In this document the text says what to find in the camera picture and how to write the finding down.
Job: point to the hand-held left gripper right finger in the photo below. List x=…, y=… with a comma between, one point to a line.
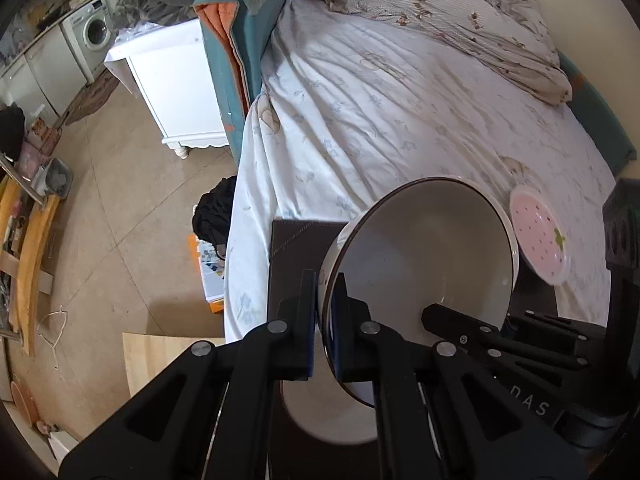
x=341, y=340

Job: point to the brown floor rug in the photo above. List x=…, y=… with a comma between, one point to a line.
x=92, y=97

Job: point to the dark brown mat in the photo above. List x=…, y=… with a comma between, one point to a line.
x=295, y=250

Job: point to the white washing machine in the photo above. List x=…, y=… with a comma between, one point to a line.
x=92, y=27

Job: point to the grey bin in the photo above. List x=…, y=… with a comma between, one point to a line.
x=55, y=177

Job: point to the orange box with papers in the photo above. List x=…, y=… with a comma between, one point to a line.
x=210, y=280

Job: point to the pink strawberry plate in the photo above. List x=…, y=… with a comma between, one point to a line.
x=542, y=240

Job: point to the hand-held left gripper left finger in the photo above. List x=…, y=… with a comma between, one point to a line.
x=301, y=320

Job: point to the beige floral quilt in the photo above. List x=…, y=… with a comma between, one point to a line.
x=440, y=5

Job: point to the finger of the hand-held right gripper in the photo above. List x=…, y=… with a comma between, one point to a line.
x=560, y=327
x=470, y=332

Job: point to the light wooden board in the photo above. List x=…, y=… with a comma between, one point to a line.
x=165, y=360

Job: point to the white nightstand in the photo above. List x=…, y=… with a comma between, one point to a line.
x=170, y=90

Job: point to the white kitchen cabinets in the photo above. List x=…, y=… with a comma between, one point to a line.
x=45, y=75

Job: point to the white bowl with dark rim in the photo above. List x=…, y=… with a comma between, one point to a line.
x=425, y=270

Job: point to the black bag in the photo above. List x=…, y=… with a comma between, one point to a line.
x=212, y=215

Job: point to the teal and orange blanket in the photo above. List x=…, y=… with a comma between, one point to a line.
x=235, y=35

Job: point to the white bowl with coloured print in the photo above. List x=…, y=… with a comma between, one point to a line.
x=325, y=412

